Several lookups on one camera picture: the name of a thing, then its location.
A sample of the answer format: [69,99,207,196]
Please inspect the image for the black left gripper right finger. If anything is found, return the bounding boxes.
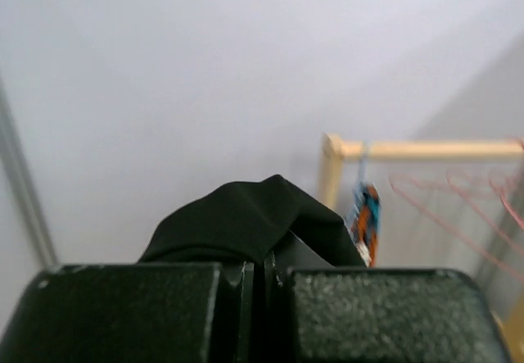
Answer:
[264,234,511,362]

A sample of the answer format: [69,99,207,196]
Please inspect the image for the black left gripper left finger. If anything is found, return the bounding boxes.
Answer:
[1,263,254,362]

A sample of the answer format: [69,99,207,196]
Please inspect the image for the black shorts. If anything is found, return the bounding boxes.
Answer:
[140,175,364,266]

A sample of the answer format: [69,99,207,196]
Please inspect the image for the pink wire hanger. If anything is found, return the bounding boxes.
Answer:
[445,169,523,257]
[378,170,523,284]
[489,176,523,229]

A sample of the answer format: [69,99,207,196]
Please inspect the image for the blue orange cartoon shorts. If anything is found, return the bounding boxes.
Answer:
[346,182,382,267]

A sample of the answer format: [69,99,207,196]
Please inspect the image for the wooden clothes rack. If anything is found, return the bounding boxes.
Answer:
[319,134,523,362]

